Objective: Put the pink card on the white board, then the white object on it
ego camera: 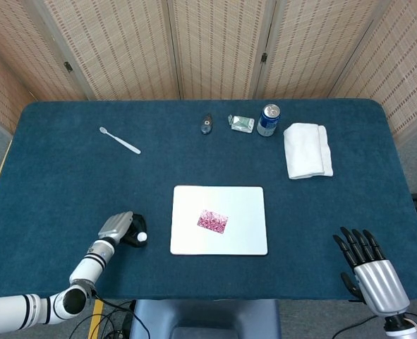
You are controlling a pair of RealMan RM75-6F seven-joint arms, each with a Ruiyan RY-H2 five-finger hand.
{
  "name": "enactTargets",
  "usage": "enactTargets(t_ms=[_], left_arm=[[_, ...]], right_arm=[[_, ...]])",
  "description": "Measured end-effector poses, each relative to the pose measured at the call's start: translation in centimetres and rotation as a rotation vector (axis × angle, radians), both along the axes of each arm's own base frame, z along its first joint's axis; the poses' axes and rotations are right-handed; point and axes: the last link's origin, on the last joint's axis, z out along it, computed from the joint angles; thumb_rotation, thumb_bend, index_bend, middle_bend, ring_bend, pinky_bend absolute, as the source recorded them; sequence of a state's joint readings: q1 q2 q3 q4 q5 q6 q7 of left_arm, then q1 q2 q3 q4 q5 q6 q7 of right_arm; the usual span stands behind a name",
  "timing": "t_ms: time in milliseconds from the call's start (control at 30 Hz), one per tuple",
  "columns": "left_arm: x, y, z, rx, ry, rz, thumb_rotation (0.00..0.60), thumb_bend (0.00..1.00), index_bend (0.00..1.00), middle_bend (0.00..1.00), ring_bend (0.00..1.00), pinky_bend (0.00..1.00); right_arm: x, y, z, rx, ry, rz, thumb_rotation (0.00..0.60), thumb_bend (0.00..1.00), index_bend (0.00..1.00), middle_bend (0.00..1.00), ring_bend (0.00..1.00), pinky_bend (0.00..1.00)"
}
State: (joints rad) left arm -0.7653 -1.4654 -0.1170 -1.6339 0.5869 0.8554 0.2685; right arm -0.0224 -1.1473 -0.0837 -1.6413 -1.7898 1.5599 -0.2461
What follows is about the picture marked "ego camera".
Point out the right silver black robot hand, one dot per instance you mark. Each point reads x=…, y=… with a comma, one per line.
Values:
x=379, y=286

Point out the blue soda can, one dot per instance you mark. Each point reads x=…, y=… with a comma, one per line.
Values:
x=267, y=123

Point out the blue-grey robot torso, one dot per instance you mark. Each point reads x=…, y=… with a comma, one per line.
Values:
x=208, y=318

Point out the green silver foil packet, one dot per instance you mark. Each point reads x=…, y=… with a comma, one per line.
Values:
x=242, y=124

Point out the small dark oval gadget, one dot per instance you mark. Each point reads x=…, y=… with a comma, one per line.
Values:
x=206, y=125

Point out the white plastic spoon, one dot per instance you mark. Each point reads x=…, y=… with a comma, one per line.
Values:
x=121, y=141

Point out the pink patterned packet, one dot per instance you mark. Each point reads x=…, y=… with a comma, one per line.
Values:
x=212, y=221

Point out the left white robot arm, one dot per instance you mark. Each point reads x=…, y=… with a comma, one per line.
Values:
x=88, y=265

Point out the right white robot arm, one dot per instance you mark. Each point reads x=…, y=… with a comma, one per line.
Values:
x=402, y=328

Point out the folded white towel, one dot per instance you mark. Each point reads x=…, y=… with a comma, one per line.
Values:
x=305, y=152

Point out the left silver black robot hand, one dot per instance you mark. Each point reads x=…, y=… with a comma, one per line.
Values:
x=116, y=226

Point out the blue table cloth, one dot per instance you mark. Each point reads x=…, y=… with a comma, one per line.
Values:
x=70, y=183

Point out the bamboo folding screen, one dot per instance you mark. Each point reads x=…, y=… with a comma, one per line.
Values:
x=123, y=46

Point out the white rectangular board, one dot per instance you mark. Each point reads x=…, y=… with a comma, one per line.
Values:
x=236, y=201

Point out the white oval eraser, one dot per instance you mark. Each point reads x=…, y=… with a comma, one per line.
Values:
x=142, y=237

